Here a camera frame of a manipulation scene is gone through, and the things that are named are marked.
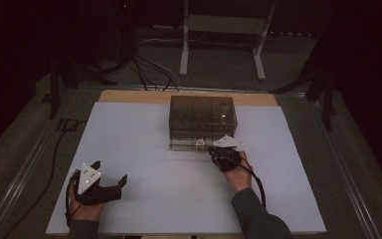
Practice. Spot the white table board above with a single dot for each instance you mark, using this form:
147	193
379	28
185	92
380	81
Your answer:
165	195

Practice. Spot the person's right hand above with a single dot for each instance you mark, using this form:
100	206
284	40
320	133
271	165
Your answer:
240	179

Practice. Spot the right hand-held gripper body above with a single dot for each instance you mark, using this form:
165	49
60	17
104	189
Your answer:
225	157

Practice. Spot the person's left hand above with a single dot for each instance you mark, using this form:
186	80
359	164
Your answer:
88	213

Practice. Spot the black metal stand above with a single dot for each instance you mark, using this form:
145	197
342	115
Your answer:
326	99
54	86

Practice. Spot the metal floor rail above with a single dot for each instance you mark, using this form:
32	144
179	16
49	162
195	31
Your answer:
348	172
20	179

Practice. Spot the white metal stand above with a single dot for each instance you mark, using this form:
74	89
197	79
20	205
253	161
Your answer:
184	49

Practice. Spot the smoky transparent drawer box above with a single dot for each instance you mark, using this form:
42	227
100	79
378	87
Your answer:
202	113

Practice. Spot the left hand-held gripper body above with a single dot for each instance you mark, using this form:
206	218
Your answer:
96	195

